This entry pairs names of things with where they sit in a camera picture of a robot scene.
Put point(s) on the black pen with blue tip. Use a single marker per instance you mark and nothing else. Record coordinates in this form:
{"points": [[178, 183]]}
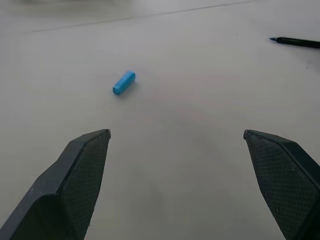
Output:
{"points": [[297, 41]]}

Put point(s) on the blue pen cap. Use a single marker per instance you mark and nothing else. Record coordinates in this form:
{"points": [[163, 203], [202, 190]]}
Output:
{"points": [[124, 83]]}

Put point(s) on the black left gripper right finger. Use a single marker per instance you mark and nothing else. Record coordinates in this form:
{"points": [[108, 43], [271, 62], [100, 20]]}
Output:
{"points": [[285, 180]]}

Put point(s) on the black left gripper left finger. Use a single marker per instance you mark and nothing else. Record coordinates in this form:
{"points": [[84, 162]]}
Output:
{"points": [[72, 190]]}

